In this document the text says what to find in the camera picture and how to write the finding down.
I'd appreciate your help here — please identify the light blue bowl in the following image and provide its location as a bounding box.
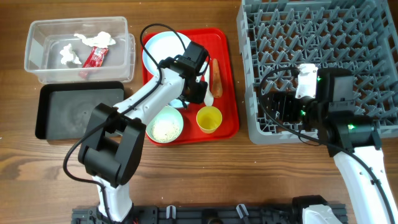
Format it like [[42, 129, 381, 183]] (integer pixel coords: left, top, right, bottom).
[[169, 98, 190, 109]]

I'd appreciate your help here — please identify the yellow plastic cup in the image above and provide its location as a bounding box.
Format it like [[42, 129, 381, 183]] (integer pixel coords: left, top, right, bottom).
[[196, 106, 223, 134]]

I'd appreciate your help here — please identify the green bowl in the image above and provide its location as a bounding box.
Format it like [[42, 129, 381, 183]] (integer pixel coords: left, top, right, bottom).
[[146, 106, 183, 143]]

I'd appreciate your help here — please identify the white rice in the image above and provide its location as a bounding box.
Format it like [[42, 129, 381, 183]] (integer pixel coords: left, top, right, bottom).
[[150, 119, 181, 143]]

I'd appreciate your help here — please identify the red sauce packet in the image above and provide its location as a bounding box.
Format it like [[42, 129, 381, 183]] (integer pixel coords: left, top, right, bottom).
[[78, 47, 109, 79]]

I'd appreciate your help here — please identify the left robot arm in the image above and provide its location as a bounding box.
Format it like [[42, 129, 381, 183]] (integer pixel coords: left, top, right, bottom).
[[74, 42, 209, 223]]

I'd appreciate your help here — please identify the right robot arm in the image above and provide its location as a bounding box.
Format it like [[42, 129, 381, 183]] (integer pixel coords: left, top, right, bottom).
[[258, 64, 397, 223]]

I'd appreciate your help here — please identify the grey dishwasher rack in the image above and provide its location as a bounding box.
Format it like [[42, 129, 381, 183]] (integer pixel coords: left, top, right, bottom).
[[236, 0, 397, 144]]

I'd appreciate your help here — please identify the white plastic spoon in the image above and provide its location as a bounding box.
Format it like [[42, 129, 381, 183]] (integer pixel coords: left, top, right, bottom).
[[201, 62, 214, 106]]

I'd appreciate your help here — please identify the orange carrot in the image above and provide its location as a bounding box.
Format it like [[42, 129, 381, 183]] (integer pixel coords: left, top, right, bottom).
[[211, 59, 223, 98]]

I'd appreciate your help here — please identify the red serving tray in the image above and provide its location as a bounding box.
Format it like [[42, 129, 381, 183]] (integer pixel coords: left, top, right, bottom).
[[140, 27, 240, 146]]

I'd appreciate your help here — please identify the large light blue plate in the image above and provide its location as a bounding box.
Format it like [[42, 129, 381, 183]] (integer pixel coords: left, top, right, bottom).
[[142, 31, 185, 75]]

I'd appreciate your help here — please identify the black plastic tray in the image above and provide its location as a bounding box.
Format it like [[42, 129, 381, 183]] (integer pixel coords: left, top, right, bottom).
[[35, 81, 124, 141]]

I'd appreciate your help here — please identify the clear plastic bin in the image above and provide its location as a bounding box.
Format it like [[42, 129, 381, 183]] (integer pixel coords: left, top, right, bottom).
[[24, 16, 136, 84]]

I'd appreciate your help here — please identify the right black cable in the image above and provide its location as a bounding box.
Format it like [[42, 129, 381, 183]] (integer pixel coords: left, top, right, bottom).
[[257, 67, 398, 224]]

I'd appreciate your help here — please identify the black cable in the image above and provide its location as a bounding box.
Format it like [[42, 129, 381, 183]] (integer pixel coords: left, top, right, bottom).
[[62, 23, 212, 223], [257, 67, 398, 224]]

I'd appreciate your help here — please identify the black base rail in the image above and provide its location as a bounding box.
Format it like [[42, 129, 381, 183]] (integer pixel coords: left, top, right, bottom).
[[71, 203, 348, 224]]

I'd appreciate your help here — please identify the left black cable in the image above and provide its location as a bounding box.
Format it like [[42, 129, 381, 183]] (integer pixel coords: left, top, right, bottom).
[[62, 23, 212, 223]]

